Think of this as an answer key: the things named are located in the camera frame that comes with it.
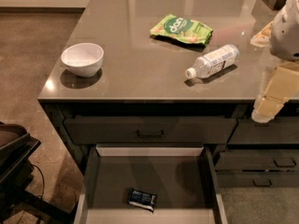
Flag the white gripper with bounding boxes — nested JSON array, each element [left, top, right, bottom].
[[250, 0, 299, 123]]

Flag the dark blue rxbar wrapper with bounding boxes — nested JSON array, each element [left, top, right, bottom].
[[127, 188, 157, 213]]

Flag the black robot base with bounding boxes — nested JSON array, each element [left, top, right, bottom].
[[0, 122, 74, 224]]

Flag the open middle drawer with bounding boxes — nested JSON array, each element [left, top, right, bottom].
[[74, 146, 228, 224]]

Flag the closed top drawer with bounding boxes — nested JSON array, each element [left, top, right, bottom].
[[64, 116, 236, 145]]

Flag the clear plastic water bottle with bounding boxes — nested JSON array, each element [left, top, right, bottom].
[[185, 44, 239, 79]]

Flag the green snack bag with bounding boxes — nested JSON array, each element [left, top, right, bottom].
[[149, 14, 213, 46]]

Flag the right cabinet drawers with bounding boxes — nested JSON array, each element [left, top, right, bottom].
[[214, 104, 299, 188]]

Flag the white ceramic bowl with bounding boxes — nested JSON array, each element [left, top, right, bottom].
[[61, 43, 104, 77]]

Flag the black top drawer handle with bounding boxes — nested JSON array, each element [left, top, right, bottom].
[[136, 130, 164, 138]]

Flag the black cable on floor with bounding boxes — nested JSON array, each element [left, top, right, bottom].
[[30, 162, 46, 200]]

